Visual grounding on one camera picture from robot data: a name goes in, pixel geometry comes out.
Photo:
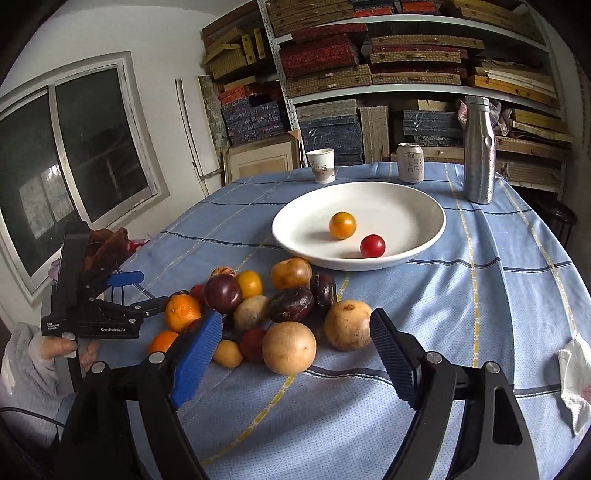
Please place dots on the brown plush toy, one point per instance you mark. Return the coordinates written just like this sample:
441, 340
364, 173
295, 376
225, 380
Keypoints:
108, 250

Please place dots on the white paper cup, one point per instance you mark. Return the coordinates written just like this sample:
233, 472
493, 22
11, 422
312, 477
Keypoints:
322, 163

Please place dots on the large orange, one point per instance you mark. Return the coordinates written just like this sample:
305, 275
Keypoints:
181, 311
162, 341

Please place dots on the small orange tomato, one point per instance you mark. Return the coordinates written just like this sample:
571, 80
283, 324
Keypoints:
342, 225

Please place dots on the dark brown mangosteen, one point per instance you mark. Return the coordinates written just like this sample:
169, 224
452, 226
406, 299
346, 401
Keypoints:
322, 288

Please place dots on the white beverage can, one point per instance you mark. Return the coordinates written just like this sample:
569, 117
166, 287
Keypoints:
410, 157

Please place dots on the small tan longan fruit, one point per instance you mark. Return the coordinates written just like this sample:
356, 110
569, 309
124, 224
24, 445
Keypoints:
227, 354

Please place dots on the pink crumpled cloth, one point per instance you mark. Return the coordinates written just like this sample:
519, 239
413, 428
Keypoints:
496, 117

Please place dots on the dark red plum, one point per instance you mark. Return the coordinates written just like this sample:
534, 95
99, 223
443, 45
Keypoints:
222, 293

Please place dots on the person's left hand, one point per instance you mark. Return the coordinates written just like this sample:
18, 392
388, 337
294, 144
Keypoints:
52, 347

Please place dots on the large white oval plate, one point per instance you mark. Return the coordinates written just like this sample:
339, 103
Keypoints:
409, 220

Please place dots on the red cherry tomato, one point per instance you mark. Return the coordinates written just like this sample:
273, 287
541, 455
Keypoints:
251, 345
197, 293
372, 246

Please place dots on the tan round pear large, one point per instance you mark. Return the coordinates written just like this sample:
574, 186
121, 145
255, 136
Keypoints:
347, 325

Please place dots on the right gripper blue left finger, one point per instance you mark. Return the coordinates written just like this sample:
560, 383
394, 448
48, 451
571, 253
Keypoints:
194, 358

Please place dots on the yellow-orange persimmon fruit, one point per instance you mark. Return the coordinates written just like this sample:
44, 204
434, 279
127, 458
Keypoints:
250, 283

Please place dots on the grey sleeved left forearm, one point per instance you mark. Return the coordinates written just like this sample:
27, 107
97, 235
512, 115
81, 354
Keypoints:
29, 388

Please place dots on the brown kiwi-like fruit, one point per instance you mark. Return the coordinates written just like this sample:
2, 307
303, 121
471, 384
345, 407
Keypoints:
251, 313

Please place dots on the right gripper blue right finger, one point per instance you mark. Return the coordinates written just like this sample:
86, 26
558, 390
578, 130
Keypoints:
401, 354

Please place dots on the crumpled white tissue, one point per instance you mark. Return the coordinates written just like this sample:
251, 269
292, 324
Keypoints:
574, 369

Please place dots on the large tan round fruit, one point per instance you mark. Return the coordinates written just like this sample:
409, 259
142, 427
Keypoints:
289, 348

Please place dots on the striped small apple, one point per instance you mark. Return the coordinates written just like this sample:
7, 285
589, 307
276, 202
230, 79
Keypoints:
224, 270

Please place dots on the metal storage shelf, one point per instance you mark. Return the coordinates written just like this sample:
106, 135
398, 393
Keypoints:
365, 76

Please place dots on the wooden framed panel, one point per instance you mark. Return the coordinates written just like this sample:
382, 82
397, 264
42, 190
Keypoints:
281, 153

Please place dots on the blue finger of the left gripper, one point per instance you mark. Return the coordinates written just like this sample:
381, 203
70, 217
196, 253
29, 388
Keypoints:
133, 313
122, 279

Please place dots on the silver metal bottle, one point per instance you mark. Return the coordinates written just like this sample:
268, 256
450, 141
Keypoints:
479, 152

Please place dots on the dark mangosteen hidden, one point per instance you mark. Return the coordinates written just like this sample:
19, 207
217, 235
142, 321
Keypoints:
293, 304

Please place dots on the black round stool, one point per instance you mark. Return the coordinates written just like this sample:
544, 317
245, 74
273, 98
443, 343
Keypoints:
559, 218

